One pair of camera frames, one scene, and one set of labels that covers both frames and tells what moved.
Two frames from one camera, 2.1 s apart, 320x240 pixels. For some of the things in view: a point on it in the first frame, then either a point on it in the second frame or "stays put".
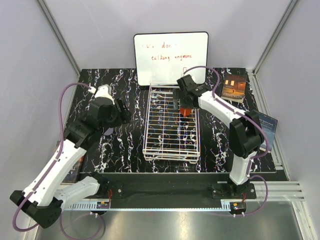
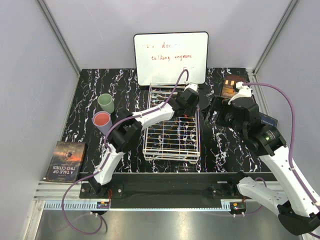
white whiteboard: [164, 57] stays put
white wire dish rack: [168, 135] stays put
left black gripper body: [114, 121] to [190, 109]
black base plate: [173, 190] stays put
